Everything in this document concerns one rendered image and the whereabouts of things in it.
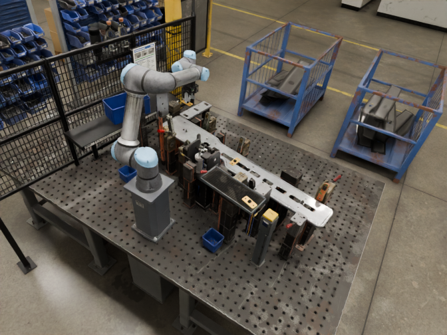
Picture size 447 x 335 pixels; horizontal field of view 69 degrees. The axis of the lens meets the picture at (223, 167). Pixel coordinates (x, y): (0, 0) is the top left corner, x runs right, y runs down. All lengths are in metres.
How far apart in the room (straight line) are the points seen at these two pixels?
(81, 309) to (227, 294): 1.24
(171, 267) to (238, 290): 0.41
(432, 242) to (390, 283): 0.72
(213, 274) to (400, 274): 1.85
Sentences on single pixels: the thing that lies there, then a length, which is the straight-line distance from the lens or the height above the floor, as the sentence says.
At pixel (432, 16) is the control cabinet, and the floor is 0.26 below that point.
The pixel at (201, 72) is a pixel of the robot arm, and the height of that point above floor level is 1.59.
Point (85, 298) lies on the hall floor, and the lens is 2.84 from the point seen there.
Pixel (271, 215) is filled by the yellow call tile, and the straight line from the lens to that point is 1.73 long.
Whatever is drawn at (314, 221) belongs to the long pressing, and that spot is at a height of 1.00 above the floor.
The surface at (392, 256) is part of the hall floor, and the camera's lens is 3.42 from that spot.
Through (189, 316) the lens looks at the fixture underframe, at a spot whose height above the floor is 0.22.
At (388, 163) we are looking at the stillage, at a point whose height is 0.17.
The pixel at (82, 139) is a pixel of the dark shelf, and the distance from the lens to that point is 2.42.
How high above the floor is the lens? 2.48
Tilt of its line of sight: 43 degrees down
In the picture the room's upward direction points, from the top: 6 degrees clockwise
